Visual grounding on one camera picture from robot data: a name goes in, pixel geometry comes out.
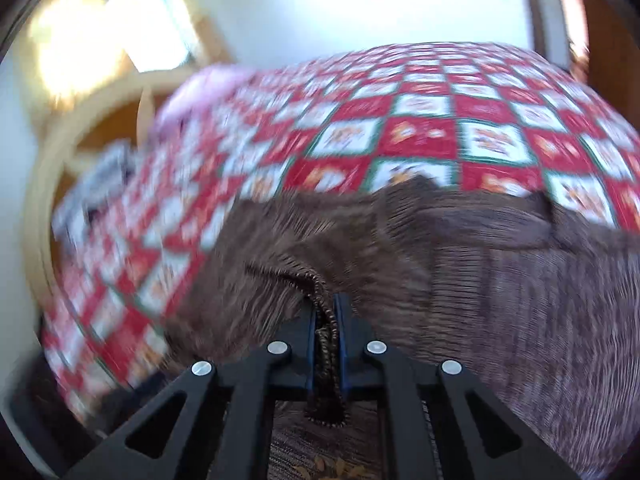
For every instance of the brown knitted sweater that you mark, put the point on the brown knitted sweater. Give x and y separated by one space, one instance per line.
450 285

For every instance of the red white printed blanket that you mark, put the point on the red white printed blanket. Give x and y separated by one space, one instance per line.
425 135

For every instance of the white patterned cloth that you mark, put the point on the white patterned cloth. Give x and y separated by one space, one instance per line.
95 185

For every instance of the yellow curtain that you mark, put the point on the yellow curtain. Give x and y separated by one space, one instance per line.
65 45

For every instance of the pale wooden headboard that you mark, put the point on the pale wooden headboard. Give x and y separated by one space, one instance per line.
50 175

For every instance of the window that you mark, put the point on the window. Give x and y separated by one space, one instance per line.
150 15

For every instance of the pink pillow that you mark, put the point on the pink pillow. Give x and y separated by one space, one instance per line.
200 91

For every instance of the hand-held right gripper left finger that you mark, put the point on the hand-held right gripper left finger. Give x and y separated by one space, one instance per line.
312 355

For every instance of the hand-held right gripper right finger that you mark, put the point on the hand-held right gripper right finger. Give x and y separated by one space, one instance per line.
341 345

